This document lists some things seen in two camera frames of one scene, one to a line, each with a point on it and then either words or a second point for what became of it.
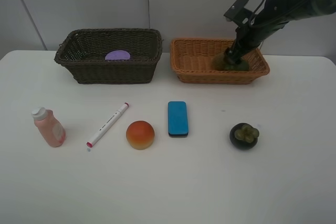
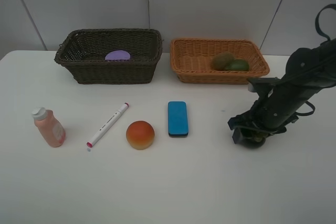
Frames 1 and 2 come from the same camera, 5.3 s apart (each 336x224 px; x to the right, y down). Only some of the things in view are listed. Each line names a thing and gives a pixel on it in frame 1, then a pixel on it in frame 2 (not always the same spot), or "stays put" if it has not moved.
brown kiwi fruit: x=218 y=61 stays put
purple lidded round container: x=117 y=55 stays put
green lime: x=242 y=66 stays put
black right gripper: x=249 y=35 to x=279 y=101
